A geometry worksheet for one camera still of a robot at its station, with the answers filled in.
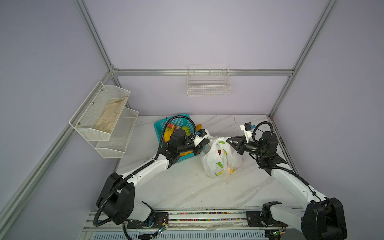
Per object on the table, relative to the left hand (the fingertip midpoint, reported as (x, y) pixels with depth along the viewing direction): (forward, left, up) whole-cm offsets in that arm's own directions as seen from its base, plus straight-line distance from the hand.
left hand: (207, 140), depth 77 cm
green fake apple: (-2, +10, +10) cm, 15 cm away
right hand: (-2, -10, +3) cm, 10 cm away
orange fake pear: (+23, +4, -16) cm, 29 cm away
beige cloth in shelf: (+10, +54, +6) cm, 55 cm away
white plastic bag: (-9, -6, -4) cm, 11 cm away
